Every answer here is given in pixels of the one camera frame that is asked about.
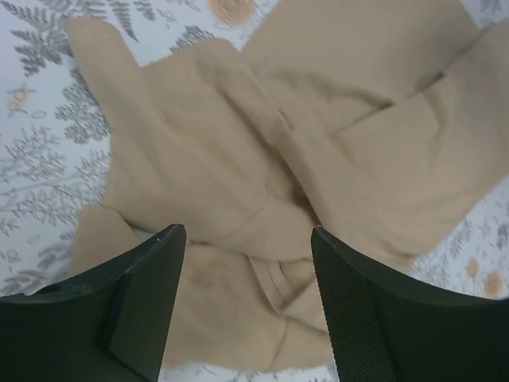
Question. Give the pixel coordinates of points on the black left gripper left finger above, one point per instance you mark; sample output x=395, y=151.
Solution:
x=109, y=323

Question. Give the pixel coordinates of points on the floral patterned table mat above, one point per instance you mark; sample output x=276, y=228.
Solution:
x=55, y=152

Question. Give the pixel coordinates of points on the beige t shirt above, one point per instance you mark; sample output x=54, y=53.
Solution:
x=385, y=122

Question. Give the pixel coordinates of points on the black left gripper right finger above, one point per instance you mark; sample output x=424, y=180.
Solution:
x=386, y=326

